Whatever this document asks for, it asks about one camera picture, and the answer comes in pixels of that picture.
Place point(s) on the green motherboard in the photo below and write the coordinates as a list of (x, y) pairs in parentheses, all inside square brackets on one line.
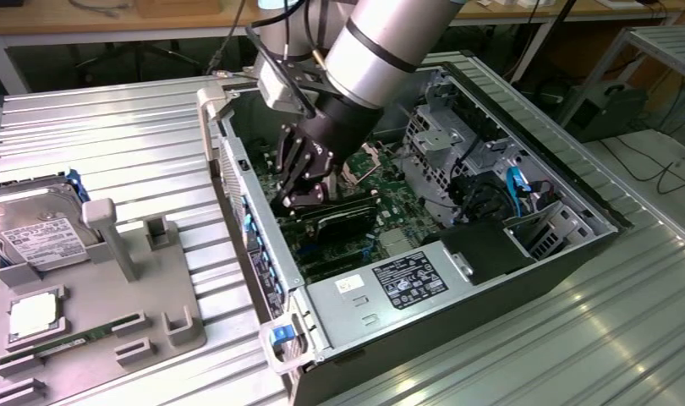
[(400, 199)]

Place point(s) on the grey metal disk bay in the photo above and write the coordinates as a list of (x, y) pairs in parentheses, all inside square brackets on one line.
[(431, 139)]

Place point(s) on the black plastic cover box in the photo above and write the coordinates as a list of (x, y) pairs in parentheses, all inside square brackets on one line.
[(488, 249)]

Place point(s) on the perforated metal disk bay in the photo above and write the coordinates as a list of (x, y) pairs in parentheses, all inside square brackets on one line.
[(555, 232)]

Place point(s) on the grey metal shelf frame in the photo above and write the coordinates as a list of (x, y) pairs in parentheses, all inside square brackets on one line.
[(669, 46)]

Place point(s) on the blue case latch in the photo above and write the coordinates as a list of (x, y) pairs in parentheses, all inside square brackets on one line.
[(281, 332)]

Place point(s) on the hard disk with blue carrier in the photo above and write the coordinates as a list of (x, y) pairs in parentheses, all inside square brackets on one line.
[(30, 228)]

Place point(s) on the black box device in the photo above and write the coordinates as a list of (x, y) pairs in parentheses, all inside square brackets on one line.
[(612, 110)]

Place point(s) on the black expansion slot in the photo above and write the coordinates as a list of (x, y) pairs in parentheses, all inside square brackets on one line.
[(335, 258), (341, 268)]

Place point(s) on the grey power supply unit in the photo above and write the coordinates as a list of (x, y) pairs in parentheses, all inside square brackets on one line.
[(347, 313)]

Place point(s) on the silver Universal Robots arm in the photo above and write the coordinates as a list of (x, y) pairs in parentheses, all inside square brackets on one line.
[(375, 63)]

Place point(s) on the grey parts rack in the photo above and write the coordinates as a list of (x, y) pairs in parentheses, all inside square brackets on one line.
[(93, 296)]

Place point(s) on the silver CPU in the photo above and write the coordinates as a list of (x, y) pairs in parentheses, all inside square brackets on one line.
[(33, 315)]

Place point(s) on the wooden workbench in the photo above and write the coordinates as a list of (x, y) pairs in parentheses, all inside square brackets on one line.
[(149, 21)]

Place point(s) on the green RAM stick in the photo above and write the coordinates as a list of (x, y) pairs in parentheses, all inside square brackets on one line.
[(76, 338)]

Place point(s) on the silver chipset heatsink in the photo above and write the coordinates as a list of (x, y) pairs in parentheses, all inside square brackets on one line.
[(397, 242)]

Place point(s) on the metal socket cover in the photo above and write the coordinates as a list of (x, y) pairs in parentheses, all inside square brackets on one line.
[(372, 149)]

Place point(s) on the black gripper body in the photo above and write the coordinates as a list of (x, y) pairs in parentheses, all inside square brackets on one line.
[(347, 127)]

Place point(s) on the black graphics card with fan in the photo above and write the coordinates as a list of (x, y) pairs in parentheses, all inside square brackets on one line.
[(341, 222)]

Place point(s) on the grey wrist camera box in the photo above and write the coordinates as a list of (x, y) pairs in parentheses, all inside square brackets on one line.
[(276, 91)]

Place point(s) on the black installed RAM stick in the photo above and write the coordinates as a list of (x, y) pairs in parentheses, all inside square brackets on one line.
[(359, 199)]

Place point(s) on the open black PC case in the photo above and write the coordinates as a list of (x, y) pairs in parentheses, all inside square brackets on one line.
[(431, 338)]

